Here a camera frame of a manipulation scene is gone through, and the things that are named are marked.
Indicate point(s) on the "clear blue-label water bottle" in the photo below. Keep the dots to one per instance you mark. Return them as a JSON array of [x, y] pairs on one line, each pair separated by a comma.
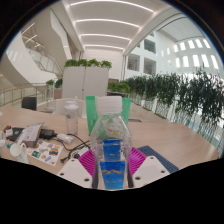
[[111, 150]]

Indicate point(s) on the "ceiling light strips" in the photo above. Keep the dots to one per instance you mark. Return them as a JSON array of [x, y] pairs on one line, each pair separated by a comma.
[[106, 21]]

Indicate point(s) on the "small potted plant stand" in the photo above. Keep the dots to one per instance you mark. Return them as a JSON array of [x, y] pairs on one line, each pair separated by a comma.
[[54, 86]]

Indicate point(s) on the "black office chair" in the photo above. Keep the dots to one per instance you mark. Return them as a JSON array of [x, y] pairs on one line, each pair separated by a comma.
[[29, 103]]

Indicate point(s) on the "black tablet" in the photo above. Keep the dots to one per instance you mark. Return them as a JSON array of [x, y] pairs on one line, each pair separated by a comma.
[[15, 134]]

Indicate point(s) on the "green cat-print tote bag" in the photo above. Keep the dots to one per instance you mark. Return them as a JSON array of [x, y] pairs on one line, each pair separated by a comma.
[[90, 113]]

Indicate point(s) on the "low planter with shrubs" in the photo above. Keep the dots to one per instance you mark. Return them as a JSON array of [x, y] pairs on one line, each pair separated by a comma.
[[118, 87]]

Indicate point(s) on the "colourful sticker sheet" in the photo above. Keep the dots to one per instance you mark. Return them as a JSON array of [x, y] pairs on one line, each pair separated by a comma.
[[45, 153]]

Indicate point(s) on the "white printed booklet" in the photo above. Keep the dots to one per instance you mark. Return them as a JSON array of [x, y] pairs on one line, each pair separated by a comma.
[[30, 133]]

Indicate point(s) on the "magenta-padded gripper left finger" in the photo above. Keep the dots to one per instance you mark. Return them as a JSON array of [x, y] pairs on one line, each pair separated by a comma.
[[75, 173]]

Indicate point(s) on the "red and black phone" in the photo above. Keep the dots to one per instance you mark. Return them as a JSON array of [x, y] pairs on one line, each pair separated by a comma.
[[6, 128]]

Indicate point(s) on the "small teal box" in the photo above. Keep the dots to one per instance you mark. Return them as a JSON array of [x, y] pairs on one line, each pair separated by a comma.
[[10, 145]]

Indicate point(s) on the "green hedge row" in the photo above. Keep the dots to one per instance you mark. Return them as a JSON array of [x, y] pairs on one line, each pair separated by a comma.
[[186, 91]]

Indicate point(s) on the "black power adapter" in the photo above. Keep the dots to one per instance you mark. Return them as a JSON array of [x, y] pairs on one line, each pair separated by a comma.
[[47, 134]]

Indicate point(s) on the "glass railing with handrail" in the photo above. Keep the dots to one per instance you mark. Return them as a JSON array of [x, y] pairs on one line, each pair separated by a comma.
[[16, 95]]

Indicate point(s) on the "clear white-lid shaker bottle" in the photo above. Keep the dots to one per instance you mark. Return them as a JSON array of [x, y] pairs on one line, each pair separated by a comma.
[[71, 116]]

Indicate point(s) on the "white cabinet with plants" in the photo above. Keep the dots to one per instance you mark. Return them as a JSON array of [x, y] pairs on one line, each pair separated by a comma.
[[85, 81]]

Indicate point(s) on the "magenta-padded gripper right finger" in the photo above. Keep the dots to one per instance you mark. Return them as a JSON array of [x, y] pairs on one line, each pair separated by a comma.
[[150, 170]]

